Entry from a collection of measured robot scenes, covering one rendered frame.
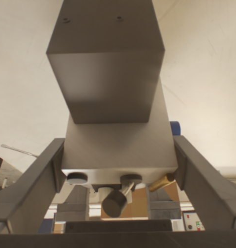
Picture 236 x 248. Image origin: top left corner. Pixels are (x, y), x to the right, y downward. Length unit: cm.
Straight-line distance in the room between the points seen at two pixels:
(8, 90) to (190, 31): 28
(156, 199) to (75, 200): 11
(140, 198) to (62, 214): 32
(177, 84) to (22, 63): 23
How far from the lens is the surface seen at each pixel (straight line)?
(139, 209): 54
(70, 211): 26
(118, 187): 18
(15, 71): 30
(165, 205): 26
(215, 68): 30
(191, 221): 204
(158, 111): 15
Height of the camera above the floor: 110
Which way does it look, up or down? 33 degrees down
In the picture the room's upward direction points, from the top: 179 degrees clockwise
